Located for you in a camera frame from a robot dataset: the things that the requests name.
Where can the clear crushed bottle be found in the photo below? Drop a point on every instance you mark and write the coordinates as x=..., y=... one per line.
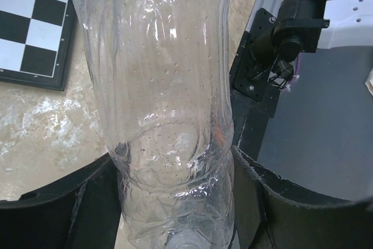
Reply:
x=159, y=70

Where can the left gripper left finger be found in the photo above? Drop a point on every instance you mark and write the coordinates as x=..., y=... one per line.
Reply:
x=80, y=210

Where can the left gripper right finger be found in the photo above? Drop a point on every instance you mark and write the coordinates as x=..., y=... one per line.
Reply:
x=272, y=212

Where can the black table front rail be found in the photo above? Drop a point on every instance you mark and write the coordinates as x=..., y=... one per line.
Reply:
x=253, y=101

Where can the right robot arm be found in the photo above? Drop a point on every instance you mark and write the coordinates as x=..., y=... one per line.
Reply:
x=309, y=25

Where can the chessboard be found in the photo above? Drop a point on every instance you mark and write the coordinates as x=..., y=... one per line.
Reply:
x=36, y=42

